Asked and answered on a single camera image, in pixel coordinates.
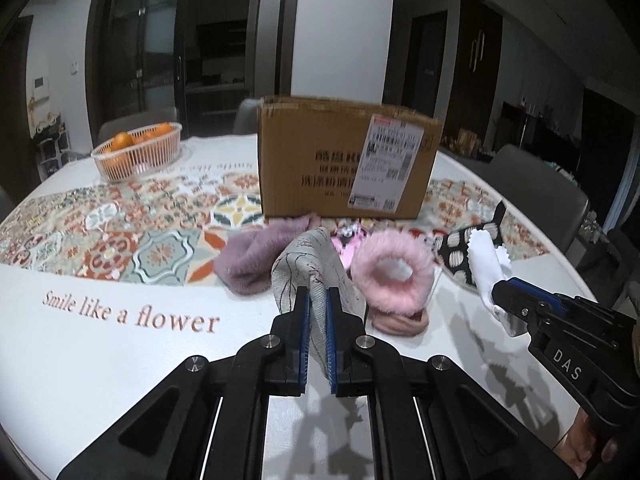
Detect white zigzag-edged cloth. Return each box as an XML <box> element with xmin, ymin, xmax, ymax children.
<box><xmin>469</xmin><ymin>231</ymin><xmax>525</xmax><ymax>337</ymax></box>

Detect cardboard box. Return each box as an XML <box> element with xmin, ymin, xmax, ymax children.
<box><xmin>258</xmin><ymin>96</ymin><xmax>442</xmax><ymax>220</ymax></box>

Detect white fruit basket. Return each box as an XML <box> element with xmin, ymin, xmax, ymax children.
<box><xmin>90</xmin><ymin>121</ymin><xmax>184</xmax><ymax>184</ymax></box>

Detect oranges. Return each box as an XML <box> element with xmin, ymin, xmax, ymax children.
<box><xmin>102</xmin><ymin>122</ymin><xmax>177</xmax><ymax>174</ymax></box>

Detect white shelf rack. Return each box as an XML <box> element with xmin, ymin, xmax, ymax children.
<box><xmin>32</xmin><ymin>113</ymin><xmax>68</xmax><ymax>180</ymax></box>

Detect grey chair right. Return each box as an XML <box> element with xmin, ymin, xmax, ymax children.
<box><xmin>483</xmin><ymin>144</ymin><xmax>589</xmax><ymax>254</ymax></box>

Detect black white patterned cloth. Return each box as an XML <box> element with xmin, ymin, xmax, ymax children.
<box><xmin>434</xmin><ymin>202</ymin><xmax>506</xmax><ymax>292</ymax></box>

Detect wall intercom panel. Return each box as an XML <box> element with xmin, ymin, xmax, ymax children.
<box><xmin>32</xmin><ymin>76</ymin><xmax>50</xmax><ymax>102</ymax></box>

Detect grey chair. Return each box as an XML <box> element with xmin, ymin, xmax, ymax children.
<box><xmin>96</xmin><ymin>106</ymin><xmax>179</xmax><ymax>144</ymax></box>
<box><xmin>483</xmin><ymin>144</ymin><xmax>589</xmax><ymax>254</ymax></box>
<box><xmin>232</xmin><ymin>98</ymin><xmax>264</xmax><ymax>136</ymax></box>

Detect pink cartoon packet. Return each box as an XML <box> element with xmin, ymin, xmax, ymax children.
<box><xmin>330</xmin><ymin>222</ymin><xmax>370</xmax><ymax>271</ymax></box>

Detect beige patterned cloth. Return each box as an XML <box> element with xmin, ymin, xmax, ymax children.
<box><xmin>271</xmin><ymin>228</ymin><xmax>366</xmax><ymax>376</ymax></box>

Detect refrigerator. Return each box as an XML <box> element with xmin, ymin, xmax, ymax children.
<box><xmin>245</xmin><ymin>0</ymin><xmax>298</xmax><ymax>99</ymax></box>

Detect sliding glass door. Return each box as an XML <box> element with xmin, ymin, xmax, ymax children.
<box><xmin>85</xmin><ymin>0</ymin><xmax>189</xmax><ymax>143</ymax></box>

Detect pink fluffy slipper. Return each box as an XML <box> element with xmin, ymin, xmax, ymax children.
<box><xmin>349</xmin><ymin>229</ymin><xmax>436</xmax><ymax>337</ymax></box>

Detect grey chair far middle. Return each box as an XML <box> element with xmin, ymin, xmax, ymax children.
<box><xmin>232</xmin><ymin>98</ymin><xmax>264</xmax><ymax>136</ymax></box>

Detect mauve knitted cloth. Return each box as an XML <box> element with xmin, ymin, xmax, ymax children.
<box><xmin>214</xmin><ymin>214</ymin><xmax>320</xmax><ymax>296</ymax></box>

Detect grey chair far left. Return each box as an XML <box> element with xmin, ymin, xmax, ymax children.
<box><xmin>96</xmin><ymin>106</ymin><xmax>179</xmax><ymax>144</ymax></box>

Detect right hand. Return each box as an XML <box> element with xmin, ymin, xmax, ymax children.
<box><xmin>563</xmin><ymin>408</ymin><xmax>596</xmax><ymax>478</ymax></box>

